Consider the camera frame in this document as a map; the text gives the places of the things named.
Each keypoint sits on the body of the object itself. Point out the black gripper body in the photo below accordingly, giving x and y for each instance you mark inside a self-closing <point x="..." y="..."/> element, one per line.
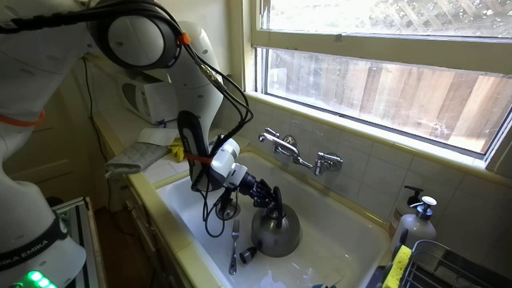
<point x="253" y="188"/>

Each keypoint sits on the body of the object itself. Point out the black sponge holder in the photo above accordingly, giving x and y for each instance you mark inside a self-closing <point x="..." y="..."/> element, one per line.
<point x="376" y="277"/>

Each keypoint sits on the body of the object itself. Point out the grey dish towel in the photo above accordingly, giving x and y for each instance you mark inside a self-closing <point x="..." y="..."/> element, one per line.
<point x="133" y="159"/>

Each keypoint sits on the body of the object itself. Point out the yellow sponge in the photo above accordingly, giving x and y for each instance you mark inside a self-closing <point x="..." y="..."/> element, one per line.
<point x="176" y="151"/>
<point x="397" y="266"/>

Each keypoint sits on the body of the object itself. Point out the dark pump dispenser bottle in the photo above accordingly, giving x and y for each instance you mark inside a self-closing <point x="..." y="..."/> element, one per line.
<point x="412" y="196"/>

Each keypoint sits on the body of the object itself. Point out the white soap pump bottle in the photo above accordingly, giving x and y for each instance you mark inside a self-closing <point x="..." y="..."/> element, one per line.
<point x="418" y="226"/>

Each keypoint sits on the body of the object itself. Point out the small black cap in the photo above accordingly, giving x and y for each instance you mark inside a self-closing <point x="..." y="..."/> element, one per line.
<point x="248" y="255"/>

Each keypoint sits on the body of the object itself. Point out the silver fork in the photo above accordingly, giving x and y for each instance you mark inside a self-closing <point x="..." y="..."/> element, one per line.
<point x="234" y="250"/>

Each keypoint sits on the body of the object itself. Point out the metal sink drain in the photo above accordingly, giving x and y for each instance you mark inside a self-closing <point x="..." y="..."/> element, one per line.
<point x="236" y="215"/>

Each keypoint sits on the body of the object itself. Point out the chrome wall faucet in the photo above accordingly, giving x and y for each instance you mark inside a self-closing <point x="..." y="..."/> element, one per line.
<point x="293" y="151"/>

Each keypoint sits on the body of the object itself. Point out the white sink basin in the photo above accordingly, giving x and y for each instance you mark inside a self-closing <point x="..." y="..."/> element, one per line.
<point x="330" y="250"/>

